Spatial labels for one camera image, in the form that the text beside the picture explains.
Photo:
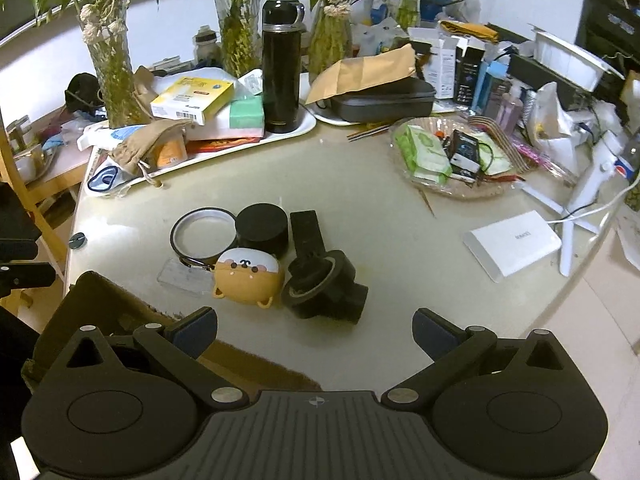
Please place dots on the white plastic bag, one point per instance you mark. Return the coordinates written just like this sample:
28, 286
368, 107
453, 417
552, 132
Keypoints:
555, 120

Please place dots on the white pink box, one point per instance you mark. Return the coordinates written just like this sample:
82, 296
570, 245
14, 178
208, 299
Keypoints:
225, 132

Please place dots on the white carton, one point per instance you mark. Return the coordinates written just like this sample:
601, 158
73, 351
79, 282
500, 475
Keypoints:
442, 67

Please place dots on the pink bottle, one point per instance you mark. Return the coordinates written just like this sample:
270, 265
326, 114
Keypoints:
509, 110

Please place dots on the black cylindrical plastic mount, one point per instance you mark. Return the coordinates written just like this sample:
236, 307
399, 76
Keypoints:
325, 285

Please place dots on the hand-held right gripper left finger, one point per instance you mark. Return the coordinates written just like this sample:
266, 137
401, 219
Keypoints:
197, 331

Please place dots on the wooden chair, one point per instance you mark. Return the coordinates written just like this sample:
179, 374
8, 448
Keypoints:
20, 195

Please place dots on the small black round disc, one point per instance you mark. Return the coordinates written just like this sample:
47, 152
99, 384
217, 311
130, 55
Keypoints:
78, 240

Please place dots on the small dark bottle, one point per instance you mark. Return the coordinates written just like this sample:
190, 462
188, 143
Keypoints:
206, 50

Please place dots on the black thermos bottle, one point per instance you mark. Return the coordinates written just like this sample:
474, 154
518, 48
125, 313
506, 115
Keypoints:
281, 75

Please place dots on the black carton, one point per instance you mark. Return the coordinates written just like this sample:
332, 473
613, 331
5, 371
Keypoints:
467, 80

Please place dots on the brown paper envelope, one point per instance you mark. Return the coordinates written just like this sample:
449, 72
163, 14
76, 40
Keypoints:
370, 72

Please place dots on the blue carton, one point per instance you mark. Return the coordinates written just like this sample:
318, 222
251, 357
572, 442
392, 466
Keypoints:
492, 85

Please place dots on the black round lid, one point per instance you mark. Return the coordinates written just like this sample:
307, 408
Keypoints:
262, 225

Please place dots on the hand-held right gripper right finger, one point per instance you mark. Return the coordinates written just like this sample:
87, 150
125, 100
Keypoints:
431, 332

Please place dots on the small black box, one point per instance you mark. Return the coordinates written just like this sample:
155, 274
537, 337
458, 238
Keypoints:
464, 155

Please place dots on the clear plastic case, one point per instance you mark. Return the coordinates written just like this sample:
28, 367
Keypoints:
182, 280

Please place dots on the white paper bowl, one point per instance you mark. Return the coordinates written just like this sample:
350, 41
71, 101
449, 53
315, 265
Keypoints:
570, 57

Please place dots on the soda bottle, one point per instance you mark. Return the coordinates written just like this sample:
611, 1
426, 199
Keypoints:
627, 160

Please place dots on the black zip case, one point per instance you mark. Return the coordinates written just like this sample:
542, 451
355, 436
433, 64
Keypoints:
385, 100

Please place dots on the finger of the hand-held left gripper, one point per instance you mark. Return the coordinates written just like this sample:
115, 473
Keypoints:
17, 225
27, 280

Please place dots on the white blue packet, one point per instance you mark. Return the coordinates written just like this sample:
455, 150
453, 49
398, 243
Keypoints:
107, 136

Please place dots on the green tissue pack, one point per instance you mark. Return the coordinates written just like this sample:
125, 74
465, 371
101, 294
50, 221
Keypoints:
246, 112

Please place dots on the green packets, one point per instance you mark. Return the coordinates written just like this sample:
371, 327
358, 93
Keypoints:
425, 155

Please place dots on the white rectangular power bank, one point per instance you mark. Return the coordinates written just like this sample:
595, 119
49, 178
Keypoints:
512, 245

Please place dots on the black cap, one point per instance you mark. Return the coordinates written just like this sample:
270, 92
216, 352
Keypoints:
82, 90

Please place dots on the brown cardboard box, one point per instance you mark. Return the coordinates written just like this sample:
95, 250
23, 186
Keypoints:
125, 300

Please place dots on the black rectangular block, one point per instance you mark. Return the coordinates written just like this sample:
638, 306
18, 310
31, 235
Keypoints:
306, 232

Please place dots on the bundle of chopsticks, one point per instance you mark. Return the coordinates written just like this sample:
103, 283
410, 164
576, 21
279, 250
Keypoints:
372, 131

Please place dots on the orange bear earphone case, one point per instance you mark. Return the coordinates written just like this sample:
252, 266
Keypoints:
247, 280

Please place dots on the red book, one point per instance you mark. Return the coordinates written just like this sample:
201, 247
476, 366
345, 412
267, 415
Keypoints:
220, 145

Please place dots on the black shelf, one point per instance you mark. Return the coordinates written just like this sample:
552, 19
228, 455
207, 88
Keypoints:
612, 5

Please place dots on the plastic bag with green vegetables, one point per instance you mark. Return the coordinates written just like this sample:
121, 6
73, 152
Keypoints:
460, 187

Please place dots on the yellow white box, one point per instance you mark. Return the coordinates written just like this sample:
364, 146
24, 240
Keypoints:
192, 97

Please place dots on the white tray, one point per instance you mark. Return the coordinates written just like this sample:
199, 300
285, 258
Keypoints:
290, 130

